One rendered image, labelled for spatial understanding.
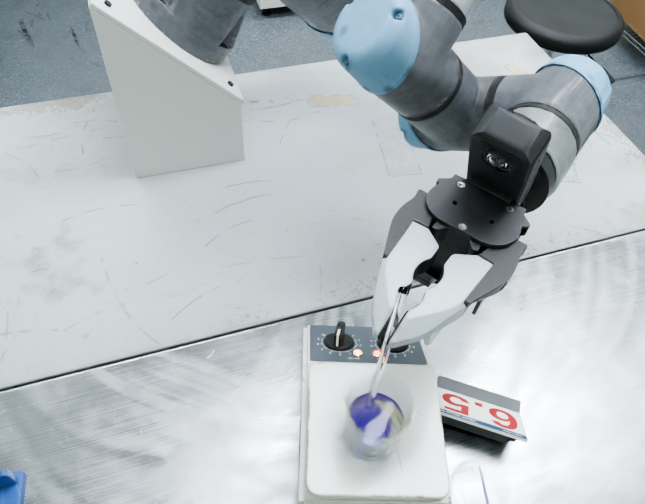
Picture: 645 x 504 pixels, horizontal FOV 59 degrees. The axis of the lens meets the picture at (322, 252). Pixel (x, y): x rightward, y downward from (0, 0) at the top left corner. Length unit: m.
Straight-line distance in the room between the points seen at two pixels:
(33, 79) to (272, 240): 2.09
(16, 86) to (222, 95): 2.00
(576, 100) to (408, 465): 0.34
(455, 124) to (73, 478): 0.50
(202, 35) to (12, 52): 2.22
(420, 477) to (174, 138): 0.52
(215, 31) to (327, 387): 0.45
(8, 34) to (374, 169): 2.42
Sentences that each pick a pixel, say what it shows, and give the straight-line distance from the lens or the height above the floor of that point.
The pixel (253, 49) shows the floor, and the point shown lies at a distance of 2.75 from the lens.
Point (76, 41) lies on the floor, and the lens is 2.92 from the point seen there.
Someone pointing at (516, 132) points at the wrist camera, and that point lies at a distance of 0.38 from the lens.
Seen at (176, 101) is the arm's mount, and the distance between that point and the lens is 0.76.
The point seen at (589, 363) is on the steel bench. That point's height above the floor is 0.90.
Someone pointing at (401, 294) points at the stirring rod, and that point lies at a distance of 0.34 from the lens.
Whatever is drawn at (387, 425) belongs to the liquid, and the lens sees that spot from 0.48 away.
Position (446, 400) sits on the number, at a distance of 0.62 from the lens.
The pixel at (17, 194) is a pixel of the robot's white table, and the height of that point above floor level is 0.90.
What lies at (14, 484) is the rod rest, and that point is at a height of 0.91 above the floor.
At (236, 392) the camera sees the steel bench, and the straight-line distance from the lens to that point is 0.63.
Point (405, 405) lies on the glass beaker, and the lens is 0.48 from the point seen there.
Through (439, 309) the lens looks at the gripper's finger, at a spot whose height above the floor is 1.16.
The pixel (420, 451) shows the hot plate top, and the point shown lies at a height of 0.99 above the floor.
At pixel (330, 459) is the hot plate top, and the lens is 0.51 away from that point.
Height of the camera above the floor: 1.47
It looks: 52 degrees down
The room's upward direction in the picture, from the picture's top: 5 degrees clockwise
